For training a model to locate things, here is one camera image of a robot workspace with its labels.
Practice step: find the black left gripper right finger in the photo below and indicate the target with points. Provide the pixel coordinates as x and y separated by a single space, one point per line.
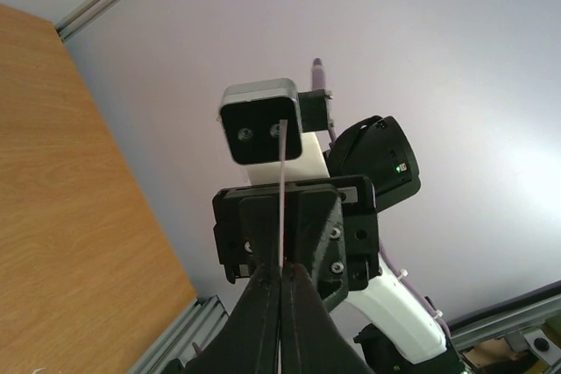
309 339

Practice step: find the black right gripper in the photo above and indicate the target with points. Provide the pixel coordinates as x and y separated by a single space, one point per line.
331 224

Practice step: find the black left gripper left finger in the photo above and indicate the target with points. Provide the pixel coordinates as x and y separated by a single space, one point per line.
249 340

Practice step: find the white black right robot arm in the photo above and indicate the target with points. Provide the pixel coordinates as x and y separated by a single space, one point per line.
391 328

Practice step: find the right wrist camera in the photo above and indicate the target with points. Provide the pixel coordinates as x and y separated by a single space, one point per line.
270 128

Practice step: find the aluminium front rail frame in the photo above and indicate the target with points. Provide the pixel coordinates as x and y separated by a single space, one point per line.
529 325

